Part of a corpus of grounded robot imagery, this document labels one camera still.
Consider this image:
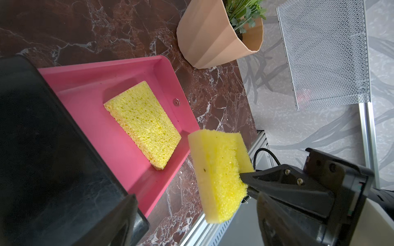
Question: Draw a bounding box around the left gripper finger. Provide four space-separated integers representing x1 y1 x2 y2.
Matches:
74 194 137 246

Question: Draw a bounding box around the bright yellow foam sponge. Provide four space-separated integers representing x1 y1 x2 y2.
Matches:
188 129 254 224

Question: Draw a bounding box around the beige plant pot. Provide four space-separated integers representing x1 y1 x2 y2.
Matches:
176 0 264 69

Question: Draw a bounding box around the pink object in basket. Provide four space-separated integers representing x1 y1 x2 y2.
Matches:
297 89 310 104

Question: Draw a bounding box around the black drawer unit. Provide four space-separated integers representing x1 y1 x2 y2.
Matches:
1 55 149 246

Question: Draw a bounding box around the green artificial plant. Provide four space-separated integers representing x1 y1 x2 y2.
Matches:
223 0 267 34

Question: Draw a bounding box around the white wire mesh basket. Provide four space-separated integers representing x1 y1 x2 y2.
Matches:
277 1 371 111

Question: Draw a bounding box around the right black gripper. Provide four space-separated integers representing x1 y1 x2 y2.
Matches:
240 148 394 246

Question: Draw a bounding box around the pink top drawer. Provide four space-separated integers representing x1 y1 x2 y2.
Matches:
39 55 199 216

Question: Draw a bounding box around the yellow cellulose sponge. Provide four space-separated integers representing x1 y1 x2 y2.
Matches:
104 81 182 170

